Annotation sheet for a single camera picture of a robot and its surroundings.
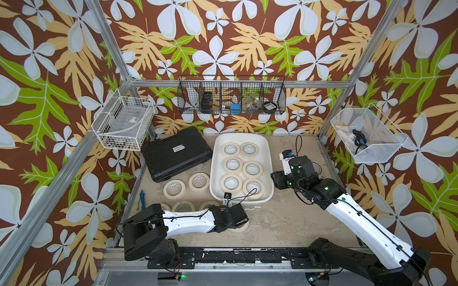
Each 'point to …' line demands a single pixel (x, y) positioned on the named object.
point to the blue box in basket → (235, 108)
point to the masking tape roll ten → (252, 169)
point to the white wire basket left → (123, 122)
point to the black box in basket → (206, 100)
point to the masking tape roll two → (198, 182)
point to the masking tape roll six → (249, 149)
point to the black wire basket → (232, 95)
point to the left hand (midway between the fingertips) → (233, 216)
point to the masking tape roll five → (229, 149)
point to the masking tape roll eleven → (253, 189)
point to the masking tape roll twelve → (231, 183)
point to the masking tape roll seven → (207, 202)
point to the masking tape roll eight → (233, 171)
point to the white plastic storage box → (264, 157)
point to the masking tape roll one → (179, 196)
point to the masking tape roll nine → (241, 229)
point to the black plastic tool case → (175, 153)
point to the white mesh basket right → (384, 139)
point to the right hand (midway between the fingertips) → (274, 173)
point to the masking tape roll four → (183, 206)
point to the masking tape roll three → (167, 206)
